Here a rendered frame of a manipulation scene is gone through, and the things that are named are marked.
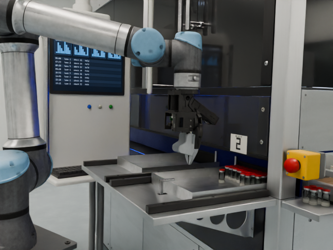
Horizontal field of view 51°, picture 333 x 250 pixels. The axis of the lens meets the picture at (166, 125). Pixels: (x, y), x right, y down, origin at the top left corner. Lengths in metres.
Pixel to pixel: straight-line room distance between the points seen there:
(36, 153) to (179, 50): 0.48
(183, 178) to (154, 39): 0.59
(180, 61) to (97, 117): 0.95
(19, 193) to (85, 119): 0.93
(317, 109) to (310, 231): 0.38
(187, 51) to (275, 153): 0.40
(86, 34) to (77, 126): 0.98
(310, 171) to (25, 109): 0.79
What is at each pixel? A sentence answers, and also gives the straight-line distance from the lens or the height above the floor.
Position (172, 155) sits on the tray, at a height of 0.91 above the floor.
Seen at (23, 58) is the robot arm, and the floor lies 1.27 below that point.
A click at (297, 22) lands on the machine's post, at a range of 1.09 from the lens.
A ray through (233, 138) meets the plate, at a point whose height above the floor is 1.04.
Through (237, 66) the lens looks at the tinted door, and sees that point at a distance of 1.22.
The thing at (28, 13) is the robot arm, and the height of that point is 1.35.
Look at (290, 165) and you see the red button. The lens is 0.99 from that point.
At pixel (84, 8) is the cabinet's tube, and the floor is 1.60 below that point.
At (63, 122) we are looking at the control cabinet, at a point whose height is 1.03.
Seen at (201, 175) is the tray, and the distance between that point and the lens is 1.28.
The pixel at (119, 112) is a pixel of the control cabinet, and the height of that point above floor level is 1.08.
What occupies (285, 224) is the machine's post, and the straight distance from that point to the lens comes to 1.13.
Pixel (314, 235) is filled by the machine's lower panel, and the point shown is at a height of 0.75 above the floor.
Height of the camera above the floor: 1.17
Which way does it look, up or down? 5 degrees down
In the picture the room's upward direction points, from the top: 1 degrees clockwise
